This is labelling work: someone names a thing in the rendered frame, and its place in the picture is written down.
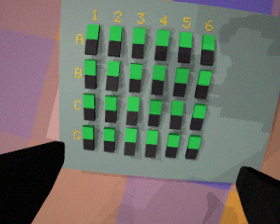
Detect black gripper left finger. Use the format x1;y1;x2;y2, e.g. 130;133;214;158
0;141;65;224

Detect grey switch panel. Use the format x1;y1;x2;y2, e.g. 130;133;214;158
59;0;280;183

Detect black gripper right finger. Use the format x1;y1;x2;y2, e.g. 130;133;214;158
236;166;280;224

